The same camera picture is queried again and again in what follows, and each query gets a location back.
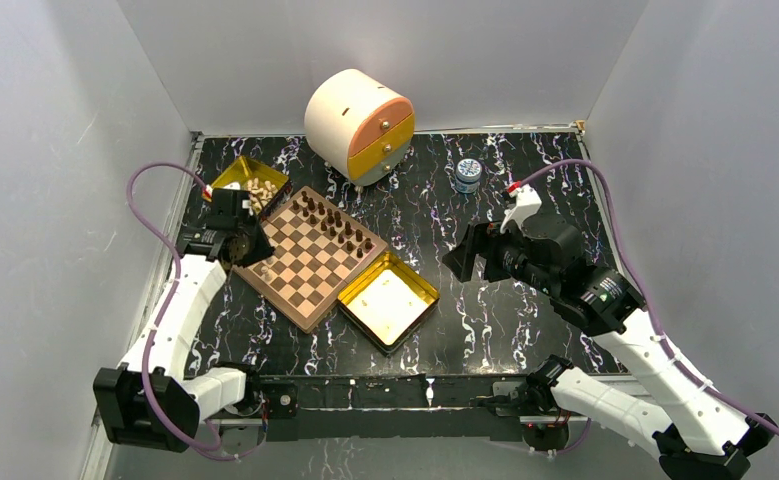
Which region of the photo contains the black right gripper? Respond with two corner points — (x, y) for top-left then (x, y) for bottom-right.
(441, 220), (557, 297)

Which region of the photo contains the white chess pawn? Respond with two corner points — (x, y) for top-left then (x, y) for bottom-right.
(261, 266), (273, 282)

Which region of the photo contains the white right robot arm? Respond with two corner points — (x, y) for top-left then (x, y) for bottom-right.
(442, 216), (772, 479)

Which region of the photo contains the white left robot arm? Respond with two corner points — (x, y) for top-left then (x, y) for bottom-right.
(93, 189), (274, 452)

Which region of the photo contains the wooden chess board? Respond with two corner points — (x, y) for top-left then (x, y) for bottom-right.
(235, 187), (388, 333)

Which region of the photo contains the gold tin with white pieces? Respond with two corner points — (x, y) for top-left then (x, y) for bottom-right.
(203, 155), (292, 219)

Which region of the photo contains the dark chess pieces row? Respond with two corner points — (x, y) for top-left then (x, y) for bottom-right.
(278, 191), (376, 260)

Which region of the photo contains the empty gold tin lid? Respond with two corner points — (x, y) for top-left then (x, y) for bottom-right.
(337, 251), (440, 356)

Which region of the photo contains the small blue white jar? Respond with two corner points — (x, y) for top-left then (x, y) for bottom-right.
(454, 158), (482, 194)

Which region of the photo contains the round pastel drawer cabinet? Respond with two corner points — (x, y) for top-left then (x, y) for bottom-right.
(304, 69), (416, 190)

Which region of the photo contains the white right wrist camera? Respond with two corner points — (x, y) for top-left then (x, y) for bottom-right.
(500, 182), (542, 234)

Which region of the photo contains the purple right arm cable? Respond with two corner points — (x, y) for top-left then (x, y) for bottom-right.
(508, 158), (779, 480)

